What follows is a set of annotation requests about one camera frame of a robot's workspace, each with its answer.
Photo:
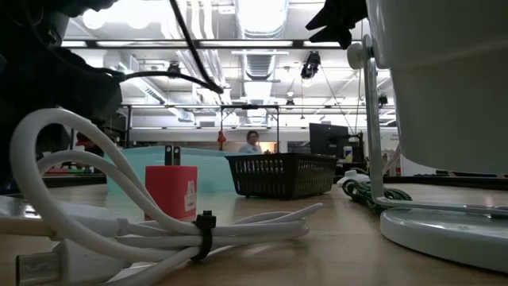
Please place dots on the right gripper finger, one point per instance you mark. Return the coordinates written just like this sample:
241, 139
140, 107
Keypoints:
341, 14
343, 39

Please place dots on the black overhead camera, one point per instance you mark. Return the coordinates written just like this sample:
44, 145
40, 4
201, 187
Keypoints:
311, 65

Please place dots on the black mesh plastic basket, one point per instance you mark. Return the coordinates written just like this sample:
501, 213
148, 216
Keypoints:
282, 176

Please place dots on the dark green stick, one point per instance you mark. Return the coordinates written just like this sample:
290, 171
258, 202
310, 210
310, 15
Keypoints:
357, 190

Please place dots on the teal translucent plastic bin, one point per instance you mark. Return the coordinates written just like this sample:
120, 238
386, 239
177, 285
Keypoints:
214, 171

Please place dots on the small red object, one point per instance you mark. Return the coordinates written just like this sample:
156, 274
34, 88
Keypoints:
221, 137

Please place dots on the black background rig frame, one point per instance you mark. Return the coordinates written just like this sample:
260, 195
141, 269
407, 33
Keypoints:
250, 107

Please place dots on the black computer monitor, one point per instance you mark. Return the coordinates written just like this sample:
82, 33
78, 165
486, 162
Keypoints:
327, 139

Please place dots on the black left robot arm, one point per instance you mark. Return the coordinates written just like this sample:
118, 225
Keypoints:
24, 20

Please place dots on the pink USB wall charger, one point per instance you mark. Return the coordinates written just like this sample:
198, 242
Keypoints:
166, 190

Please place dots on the black overhead frame bar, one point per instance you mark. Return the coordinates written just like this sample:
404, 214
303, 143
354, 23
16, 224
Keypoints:
238, 44

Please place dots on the black ceiling spotlight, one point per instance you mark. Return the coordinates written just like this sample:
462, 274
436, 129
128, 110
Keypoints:
174, 68
383, 100

